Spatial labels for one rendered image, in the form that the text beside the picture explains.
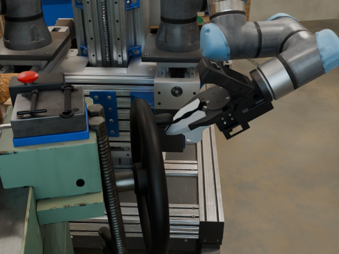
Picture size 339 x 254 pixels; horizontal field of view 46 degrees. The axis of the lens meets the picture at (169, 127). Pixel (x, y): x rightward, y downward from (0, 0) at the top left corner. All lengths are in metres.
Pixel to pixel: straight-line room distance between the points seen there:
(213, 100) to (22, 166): 0.38
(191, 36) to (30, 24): 0.50
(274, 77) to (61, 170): 0.42
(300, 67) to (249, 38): 0.12
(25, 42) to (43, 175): 0.81
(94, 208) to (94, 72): 0.83
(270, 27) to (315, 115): 1.92
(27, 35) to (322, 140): 1.74
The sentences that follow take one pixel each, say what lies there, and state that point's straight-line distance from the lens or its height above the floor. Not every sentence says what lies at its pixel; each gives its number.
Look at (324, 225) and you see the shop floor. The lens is 1.91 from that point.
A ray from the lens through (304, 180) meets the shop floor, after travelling 2.12.
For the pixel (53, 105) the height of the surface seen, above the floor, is 1.00.
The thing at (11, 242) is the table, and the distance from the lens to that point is 0.52.
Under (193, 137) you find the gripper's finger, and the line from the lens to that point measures 0.79.
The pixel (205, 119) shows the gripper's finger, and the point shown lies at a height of 0.89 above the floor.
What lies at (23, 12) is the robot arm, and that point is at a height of 0.93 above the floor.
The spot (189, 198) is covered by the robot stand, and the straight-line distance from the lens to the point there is 1.60.
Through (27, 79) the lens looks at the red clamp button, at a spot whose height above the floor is 1.02.
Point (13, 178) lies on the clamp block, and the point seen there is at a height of 0.92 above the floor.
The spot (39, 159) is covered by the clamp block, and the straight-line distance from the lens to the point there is 0.57.
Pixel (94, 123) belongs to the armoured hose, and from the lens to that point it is 0.58.
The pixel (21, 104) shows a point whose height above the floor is 1.00.
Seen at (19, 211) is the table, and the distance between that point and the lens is 0.56.
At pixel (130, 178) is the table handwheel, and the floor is 0.82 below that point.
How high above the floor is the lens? 1.26
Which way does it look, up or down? 31 degrees down
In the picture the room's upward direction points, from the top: straight up
